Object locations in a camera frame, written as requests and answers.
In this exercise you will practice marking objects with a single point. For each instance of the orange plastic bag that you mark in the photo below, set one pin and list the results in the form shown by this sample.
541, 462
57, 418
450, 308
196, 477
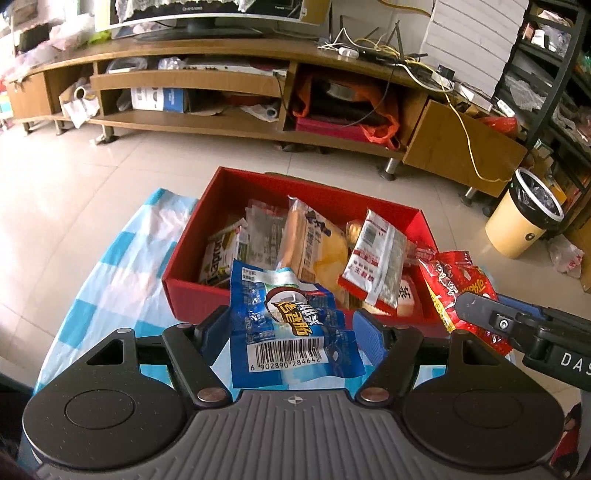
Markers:
346, 108

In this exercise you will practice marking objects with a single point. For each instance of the dark snack clear bag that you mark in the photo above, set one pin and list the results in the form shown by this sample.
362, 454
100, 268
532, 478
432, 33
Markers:
265, 224

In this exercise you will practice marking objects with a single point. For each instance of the wooden TV stand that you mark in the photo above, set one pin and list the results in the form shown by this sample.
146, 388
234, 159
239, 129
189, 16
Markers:
433, 137

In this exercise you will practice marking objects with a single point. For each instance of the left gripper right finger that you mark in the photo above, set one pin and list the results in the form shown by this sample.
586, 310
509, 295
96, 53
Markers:
393, 353

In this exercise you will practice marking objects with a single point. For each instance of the red white snack packet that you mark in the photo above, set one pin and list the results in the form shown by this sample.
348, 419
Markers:
375, 267

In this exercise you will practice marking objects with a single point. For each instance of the steamed cake clear packet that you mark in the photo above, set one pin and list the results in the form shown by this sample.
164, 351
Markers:
409, 304

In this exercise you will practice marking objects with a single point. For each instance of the white plastic bag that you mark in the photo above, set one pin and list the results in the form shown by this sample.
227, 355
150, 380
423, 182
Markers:
565, 257

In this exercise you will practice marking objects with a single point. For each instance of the blue coconut snack bag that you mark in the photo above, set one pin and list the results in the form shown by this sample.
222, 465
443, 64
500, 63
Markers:
285, 331

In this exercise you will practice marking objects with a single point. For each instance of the yellow trash bin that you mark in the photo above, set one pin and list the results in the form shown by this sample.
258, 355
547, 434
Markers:
526, 211

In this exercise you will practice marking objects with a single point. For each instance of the blue white checkered cloth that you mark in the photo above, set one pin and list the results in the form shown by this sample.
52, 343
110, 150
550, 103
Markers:
124, 288

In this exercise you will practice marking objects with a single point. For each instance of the flat screen television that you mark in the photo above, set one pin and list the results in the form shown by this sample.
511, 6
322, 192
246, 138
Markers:
203, 21

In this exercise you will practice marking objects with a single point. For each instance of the black storage shelf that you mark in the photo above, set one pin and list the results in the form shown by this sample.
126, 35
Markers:
546, 85

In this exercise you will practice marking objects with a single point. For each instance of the yellow waffle packet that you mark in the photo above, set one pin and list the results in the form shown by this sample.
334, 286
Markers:
353, 231

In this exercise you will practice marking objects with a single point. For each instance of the red cardboard box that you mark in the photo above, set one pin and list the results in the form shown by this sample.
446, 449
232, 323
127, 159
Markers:
224, 203

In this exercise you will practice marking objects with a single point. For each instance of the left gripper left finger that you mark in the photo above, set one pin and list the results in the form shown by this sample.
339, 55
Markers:
192, 349

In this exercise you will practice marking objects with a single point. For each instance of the white blue box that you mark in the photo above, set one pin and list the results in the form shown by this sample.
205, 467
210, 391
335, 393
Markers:
159, 99

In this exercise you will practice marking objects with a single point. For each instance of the Kapronts wafer pack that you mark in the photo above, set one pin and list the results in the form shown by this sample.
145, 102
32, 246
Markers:
223, 248

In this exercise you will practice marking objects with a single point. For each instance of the bread slices packet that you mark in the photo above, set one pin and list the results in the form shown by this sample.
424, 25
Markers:
314, 249

